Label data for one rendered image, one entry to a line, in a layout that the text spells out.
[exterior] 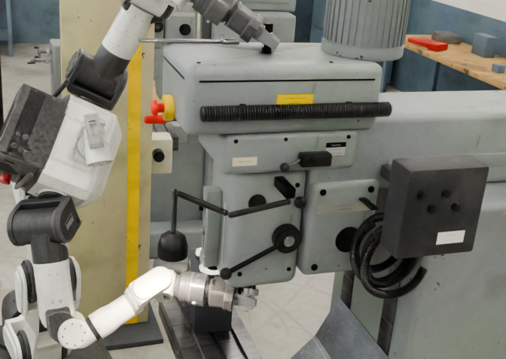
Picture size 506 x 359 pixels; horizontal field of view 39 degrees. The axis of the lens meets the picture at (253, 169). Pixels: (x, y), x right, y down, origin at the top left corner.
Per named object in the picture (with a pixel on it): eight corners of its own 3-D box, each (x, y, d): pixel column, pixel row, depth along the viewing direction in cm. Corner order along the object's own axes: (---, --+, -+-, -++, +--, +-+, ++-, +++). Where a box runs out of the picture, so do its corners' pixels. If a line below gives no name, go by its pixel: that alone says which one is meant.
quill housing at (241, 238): (227, 293, 178) (235, 173, 167) (205, 254, 196) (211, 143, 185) (298, 285, 184) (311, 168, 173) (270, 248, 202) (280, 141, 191)
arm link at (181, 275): (187, 299, 188) (144, 293, 189) (190, 310, 198) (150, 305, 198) (194, 258, 193) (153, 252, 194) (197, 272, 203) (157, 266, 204)
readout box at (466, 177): (397, 263, 156) (413, 172, 148) (378, 244, 164) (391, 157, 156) (476, 254, 162) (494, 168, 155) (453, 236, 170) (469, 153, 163)
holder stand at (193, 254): (193, 333, 228) (196, 278, 220) (185, 296, 248) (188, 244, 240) (230, 331, 230) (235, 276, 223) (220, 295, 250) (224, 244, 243)
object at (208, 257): (203, 268, 183) (207, 192, 176) (199, 260, 187) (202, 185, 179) (218, 266, 184) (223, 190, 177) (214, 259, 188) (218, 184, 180)
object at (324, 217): (302, 279, 181) (312, 184, 172) (269, 235, 203) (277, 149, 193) (370, 272, 188) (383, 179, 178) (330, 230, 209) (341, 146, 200)
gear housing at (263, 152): (223, 177, 164) (226, 135, 160) (196, 141, 185) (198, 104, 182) (355, 169, 175) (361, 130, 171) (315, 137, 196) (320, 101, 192)
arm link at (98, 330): (138, 320, 188) (73, 363, 183) (132, 311, 198) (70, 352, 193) (117, 287, 186) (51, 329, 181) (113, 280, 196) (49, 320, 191)
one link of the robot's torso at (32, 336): (7, 350, 260) (11, 256, 232) (61, 336, 270) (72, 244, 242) (18, 384, 250) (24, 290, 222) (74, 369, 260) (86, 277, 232)
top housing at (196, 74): (184, 138, 156) (187, 65, 151) (160, 104, 179) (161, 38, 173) (378, 131, 172) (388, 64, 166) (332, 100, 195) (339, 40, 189)
